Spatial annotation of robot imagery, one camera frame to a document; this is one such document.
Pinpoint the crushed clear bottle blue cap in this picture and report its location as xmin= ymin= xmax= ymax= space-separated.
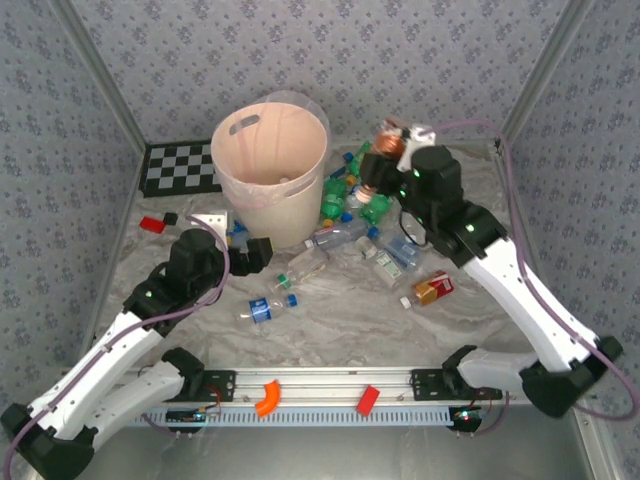
xmin=224 ymin=219 xmax=251 ymax=256

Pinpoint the brown ribbed plastic bottle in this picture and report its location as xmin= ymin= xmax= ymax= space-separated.
xmin=357 ymin=117 xmax=409 ymax=207

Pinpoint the clear bottle green cap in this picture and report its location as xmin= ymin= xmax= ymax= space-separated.
xmin=272 ymin=247 xmax=331 ymax=294

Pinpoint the blue label blue cap bottle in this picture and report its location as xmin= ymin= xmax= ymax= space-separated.
xmin=238 ymin=293 xmax=300 ymax=325

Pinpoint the small clear bottle white cap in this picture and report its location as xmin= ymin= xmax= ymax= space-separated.
xmin=354 ymin=235 xmax=381 ymax=261

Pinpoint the clear bottle pale blue label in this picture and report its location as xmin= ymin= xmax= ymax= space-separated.
xmin=367 ymin=226 xmax=424 ymax=274

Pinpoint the bottle white green label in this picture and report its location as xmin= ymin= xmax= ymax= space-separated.
xmin=372 ymin=249 xmax=404 ymax=289

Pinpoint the bottle red orange label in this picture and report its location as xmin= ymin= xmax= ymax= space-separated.
xmin=398 ymin=269 xmax=456 ymax=310

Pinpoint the beige plastic bin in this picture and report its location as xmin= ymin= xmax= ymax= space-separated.
xmin=209 ymin=102 xmax=331 ymax=250

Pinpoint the black white checkerboard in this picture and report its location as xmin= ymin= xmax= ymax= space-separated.
xmin=139 ymin=141 xmax=224 ymax=199

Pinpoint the orange curved plastic piece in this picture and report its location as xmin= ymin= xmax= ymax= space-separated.
xmin=254 ymin=379 xmax=283 ymax=417

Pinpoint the left circuit board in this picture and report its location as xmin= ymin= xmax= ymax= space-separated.
xmin=165 ymin=407 xmax=209 ymax=426

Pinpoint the circuit board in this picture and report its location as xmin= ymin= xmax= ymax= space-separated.
xmin=448 ymin=405 xmax=485 ymax=431
xmin=165 ymin=407 xmax=209 ymax=426

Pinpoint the red rectangular block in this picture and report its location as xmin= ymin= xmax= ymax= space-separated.
xmin=355 ymin=384 xmax=381 ymax=416

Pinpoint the steel sheet shelf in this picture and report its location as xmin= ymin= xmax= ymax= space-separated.
xmin=29 ymin=422 xmax=601 ymax=480

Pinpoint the right circuit board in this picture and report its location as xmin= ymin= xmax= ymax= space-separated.
xmin=448 ymin=405 xmax=485 ymax=431

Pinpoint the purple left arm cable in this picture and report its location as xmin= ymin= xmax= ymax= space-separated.
xmin=2 ymin=214 xmax=232 ymax=480

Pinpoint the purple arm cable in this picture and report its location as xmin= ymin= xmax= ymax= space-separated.
xmin=2 ymin=214 xmax=232 ymax=480
xmin=429 ymin=118 xmax=634 ymax=421

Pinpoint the thin black right gripper cable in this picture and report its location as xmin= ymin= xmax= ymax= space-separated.
xmin=398 ymin=209 xmax=427 ymax=249

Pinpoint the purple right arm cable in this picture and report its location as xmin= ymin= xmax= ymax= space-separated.
xmin=429 ymin=118 xmax=634 ymax=421

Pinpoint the left aluminium side rail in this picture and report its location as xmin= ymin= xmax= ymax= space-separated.
xmin=74 ymin=142 xmax=149 ymax=371

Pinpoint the aluminium side rail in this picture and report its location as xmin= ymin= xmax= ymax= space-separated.
xmin=489 ymin=139 xmax=621 ymax=480
xmin=74 ymin=142 xmax=149 ymax=371

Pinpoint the black left mount plate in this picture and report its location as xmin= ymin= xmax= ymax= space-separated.
xmin=189 ymin=368 xmax=237 ymax=403

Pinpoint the black mount plate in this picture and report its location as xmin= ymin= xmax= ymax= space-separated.
xmin=410 ymin=368 xmax=504 ymax=401
xmin=189 ymin=368 xmax=237 ymax=403

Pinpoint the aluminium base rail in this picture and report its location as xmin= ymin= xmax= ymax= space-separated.
xmin=117 ymin=367 xmax=504 ymax=404

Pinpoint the right aluminium frame post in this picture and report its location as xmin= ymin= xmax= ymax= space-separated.
xmin=498 ymin=0 xmax=596 ymax=147

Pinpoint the aluminium frame post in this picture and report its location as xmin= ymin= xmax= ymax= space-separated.
xmin=52 ymin=0 xmax=147 ymax=147
xmin=498 ymin=0 xmax=596 ymax=147

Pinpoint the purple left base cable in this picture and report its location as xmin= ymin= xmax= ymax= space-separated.
xmin=141 ymin=413 xmax=211 ymax=437

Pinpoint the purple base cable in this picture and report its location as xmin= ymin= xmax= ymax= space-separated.
xmin=141 ymin=413 xmax=211 ymax=437
xmin=469 ymin=392 xmax=510 ymax=436

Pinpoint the slotted cable duct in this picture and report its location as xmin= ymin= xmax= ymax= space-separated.
xmin=142 ymin=405 xmax=484 ymax=427

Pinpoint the left aluminium frame post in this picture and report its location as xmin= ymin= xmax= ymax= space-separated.
xmin=52 ymin=0 xmax=147 ymax=147

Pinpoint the black right mount plate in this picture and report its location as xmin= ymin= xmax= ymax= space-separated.
xmin=410 ymin=368 xmax=504 ymax=401

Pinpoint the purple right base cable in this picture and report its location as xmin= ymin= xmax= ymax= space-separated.
xmin=469 ymin=392 xmax=510 ymax=436

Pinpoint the right aluminium side rail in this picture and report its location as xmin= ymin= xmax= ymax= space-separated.
xmin=489 ymin=139 xmax=621 ymax=480

